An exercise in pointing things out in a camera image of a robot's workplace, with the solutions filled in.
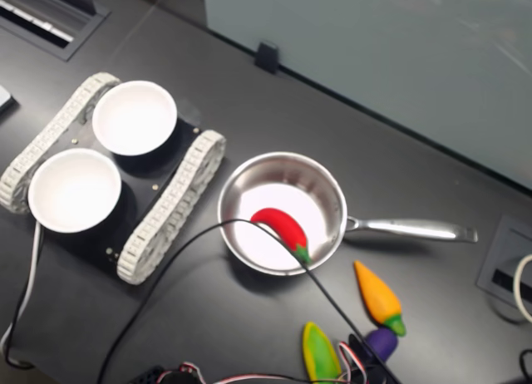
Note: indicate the purple toy aubergine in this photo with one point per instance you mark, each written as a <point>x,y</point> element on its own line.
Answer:
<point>382,342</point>

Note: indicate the yellow green toy corn cob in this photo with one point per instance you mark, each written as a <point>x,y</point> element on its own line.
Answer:
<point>320,355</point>

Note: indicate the orange toy carrot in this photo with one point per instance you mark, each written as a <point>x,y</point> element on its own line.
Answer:
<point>376,294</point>

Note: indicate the red toy chilli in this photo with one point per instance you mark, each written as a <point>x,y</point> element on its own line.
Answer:
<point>282,228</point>

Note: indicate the small white-tracked vehicle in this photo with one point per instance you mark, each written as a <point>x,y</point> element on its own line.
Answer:
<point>203,151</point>

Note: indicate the frosted glass partition panel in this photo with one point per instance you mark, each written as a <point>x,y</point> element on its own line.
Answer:
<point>374,47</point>

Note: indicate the white bowl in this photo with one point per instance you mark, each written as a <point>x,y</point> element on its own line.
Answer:
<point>133,118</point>
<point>75,190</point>

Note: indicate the black partition bracket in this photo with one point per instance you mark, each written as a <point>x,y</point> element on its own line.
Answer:
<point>266,55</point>

